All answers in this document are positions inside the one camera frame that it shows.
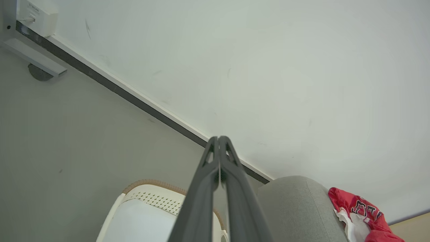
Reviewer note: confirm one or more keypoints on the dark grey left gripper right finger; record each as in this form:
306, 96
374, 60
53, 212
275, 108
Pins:
245, 208

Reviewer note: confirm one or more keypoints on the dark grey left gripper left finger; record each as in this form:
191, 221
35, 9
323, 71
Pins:
198, 205

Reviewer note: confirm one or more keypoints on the red jersey with black lettering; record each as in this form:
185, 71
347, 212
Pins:
362, 215

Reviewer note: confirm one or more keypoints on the white laundry basket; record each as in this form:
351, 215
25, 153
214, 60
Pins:
144, 218

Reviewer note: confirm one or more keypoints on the grey fabric sofa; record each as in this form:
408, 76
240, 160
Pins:
295, 211

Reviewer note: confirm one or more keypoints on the dark skirting board strip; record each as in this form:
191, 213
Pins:
111, 84

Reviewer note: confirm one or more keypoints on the beige wooden panel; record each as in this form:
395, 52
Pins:
415, 230

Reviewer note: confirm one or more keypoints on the grey round foot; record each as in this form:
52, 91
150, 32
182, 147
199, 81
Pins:
38, 74

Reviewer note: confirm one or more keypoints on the grey metal frame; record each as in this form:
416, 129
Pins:
30, 55

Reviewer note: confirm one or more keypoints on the white wall box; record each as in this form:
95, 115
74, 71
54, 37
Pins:
38, 16

